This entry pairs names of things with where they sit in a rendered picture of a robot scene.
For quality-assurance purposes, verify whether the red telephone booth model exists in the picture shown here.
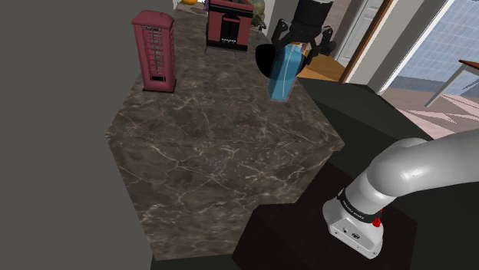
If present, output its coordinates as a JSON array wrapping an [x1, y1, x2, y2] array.
[[130, 9, 177, 94]]

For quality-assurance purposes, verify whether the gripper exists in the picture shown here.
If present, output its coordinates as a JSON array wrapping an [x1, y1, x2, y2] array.
[[271, 0, 337, 61]]

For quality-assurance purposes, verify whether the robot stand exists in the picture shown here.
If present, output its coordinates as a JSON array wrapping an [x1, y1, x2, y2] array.
[[231, 160, 418, 270]]

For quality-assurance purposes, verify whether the large window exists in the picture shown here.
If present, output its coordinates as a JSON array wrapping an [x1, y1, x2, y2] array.
[[378, 0, 479, 99]]

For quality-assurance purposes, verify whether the blue rectangular bottle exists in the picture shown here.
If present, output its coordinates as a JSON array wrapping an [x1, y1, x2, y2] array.
[[266, 41, 306, 103]]

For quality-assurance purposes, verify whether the brown top table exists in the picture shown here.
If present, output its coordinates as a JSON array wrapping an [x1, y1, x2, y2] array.
[[424, 58, 479, 109]]

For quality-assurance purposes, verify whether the red and black coffee machine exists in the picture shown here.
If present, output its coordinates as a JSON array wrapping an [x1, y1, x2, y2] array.
[[205, 0, 255, 52]]

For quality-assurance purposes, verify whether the white door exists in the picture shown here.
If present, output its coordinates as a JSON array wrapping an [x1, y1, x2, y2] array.
[[333, 0, 376, 68]]

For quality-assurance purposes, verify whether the green figure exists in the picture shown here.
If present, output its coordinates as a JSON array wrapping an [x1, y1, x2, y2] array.
[[250, 0, 268, 31]]

